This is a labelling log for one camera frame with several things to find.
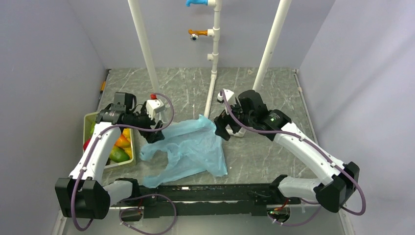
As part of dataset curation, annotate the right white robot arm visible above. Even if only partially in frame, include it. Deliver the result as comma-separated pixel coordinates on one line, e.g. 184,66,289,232
214,89,367,215

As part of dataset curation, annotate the orange handled tool at wall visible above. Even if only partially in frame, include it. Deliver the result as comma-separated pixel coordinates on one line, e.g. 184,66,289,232
98,69,110,100

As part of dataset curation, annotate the red fake apple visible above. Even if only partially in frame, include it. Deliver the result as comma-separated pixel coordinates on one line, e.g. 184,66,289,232
83,138,91,151

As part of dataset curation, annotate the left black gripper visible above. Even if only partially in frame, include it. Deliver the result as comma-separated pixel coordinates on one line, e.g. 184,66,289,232
125,103,164,143

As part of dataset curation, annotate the light blue plastic bag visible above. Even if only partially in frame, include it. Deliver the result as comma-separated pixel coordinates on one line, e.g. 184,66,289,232
140,115,228,188

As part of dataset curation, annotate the yellow fake fruit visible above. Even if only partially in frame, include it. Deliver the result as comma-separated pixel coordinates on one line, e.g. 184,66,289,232
122,128,131,140

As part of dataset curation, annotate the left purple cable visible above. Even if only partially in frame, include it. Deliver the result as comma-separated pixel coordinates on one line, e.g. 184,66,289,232
70,93,178,235

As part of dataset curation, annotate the purple cable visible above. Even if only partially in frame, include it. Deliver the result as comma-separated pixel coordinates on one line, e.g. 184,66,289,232
70,93,178,235
220,89,367,228

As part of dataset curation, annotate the pale green fruit basket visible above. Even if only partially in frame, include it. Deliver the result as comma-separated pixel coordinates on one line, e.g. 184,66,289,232
83,112,136,169

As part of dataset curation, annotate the white PVC pipe frame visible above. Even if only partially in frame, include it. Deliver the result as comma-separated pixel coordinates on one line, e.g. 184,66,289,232
128,0,291,117

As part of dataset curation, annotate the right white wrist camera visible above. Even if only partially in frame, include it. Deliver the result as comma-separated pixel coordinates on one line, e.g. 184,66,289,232
217,89,236,105

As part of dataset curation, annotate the green orange fake mango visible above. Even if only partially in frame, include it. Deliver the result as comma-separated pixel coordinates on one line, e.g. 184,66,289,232
109,145,130,163

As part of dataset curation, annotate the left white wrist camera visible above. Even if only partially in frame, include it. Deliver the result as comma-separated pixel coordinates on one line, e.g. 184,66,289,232
145,94,165,120

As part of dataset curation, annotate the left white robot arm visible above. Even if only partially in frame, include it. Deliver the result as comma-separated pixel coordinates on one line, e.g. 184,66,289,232
55,92,166,219

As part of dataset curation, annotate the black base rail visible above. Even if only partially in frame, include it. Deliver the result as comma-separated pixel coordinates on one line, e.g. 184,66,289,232
116,183,300,218

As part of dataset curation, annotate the orange red fake mango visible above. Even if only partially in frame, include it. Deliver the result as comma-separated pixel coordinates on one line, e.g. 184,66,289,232
115,134,131,149

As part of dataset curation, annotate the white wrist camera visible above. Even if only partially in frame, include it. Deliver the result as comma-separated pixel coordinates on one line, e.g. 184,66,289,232
145,94,165,120
217,89,236,105

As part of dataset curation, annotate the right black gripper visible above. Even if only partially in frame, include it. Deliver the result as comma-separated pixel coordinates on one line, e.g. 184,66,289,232
214,98,255,141

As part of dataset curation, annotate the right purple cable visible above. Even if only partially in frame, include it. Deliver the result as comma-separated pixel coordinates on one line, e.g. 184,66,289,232
220,89,367,228

